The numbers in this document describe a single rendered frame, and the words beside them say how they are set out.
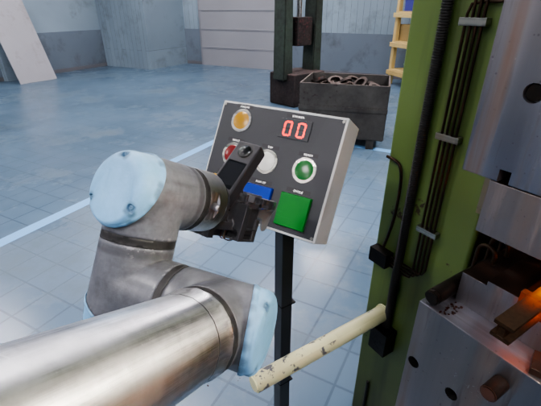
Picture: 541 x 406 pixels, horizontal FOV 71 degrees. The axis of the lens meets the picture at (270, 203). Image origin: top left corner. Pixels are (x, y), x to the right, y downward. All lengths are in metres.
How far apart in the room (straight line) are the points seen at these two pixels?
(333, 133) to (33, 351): 0.71
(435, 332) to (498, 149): 0.35
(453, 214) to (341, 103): 3.45
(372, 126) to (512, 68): 3.70
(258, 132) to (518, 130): 0.53
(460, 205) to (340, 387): 1.09
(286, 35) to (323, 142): 5.29
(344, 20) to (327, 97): 5.32
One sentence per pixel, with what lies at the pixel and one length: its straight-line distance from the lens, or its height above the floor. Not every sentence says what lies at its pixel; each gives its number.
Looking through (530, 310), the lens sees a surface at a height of 1.01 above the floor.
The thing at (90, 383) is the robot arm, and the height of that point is 1.23.
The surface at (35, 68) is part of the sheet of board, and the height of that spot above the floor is 0.25.
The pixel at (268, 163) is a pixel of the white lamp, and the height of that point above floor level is 1.09.
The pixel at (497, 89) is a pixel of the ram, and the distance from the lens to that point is 0.68.
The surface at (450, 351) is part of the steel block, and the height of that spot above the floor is 0.86.
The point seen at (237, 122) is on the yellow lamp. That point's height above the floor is 1.16.
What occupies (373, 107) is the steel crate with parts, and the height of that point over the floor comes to 0.47.
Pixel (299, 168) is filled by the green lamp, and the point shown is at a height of 1.09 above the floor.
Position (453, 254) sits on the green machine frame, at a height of 0.91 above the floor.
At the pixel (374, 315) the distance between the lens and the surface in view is 1.15.
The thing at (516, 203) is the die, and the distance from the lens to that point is 0.69.
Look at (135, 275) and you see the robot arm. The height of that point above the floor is 1.14.
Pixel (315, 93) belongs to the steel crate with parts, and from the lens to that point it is 4.31.
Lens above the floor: 1.41
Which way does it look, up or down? 27 degrees down
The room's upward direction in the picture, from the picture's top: straight up
